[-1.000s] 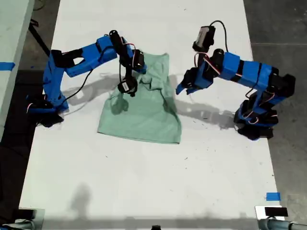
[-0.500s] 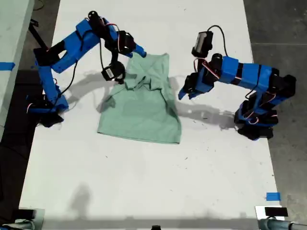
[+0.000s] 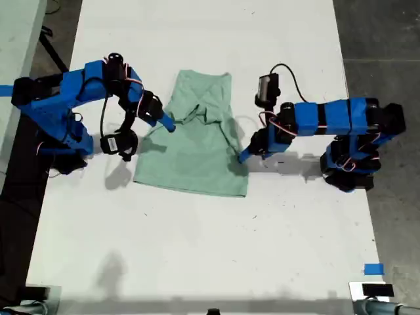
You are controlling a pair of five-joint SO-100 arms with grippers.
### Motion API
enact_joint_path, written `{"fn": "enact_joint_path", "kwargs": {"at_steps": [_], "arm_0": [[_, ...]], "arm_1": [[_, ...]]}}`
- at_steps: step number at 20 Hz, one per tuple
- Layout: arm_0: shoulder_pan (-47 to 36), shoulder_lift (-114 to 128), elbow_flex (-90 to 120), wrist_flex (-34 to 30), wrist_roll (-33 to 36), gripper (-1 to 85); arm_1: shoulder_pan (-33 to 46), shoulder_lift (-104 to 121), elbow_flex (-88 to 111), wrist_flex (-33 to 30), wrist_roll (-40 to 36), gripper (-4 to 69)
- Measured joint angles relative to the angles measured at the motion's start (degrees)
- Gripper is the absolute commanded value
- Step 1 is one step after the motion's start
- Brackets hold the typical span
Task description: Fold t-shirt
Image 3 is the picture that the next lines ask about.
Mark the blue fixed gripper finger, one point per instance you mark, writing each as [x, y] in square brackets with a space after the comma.
[245, 155]
[167, 123]

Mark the black camera stalk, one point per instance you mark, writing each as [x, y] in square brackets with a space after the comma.
[270, 111]

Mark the long blue tape strip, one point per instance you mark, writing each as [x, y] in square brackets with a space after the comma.
[6, 90]

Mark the flat black box on plate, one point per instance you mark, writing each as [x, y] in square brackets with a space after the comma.
[377, 290]

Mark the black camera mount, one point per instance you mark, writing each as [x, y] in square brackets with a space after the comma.
[128, 146]

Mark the grey-green clamp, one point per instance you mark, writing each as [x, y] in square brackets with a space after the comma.
[23, 308]
[384, 306]

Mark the small black round object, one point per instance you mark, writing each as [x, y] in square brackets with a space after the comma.
[213, 311]

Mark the pale green t-shirt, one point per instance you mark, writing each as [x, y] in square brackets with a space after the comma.
[193, 157]

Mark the short blue tape strip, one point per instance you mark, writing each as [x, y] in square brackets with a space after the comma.
[374, 269]

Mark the black camera box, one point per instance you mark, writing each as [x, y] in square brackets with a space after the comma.
[110, 144]
[267, 90]

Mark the pale side table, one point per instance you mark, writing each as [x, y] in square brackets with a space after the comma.
[16, 39]

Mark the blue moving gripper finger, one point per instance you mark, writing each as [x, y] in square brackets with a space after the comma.
[151, 123]

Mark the black stand leg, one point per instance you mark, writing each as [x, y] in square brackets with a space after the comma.
[54, 54]

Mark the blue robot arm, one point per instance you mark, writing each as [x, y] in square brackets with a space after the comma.
[65, 98]
[344, 118]

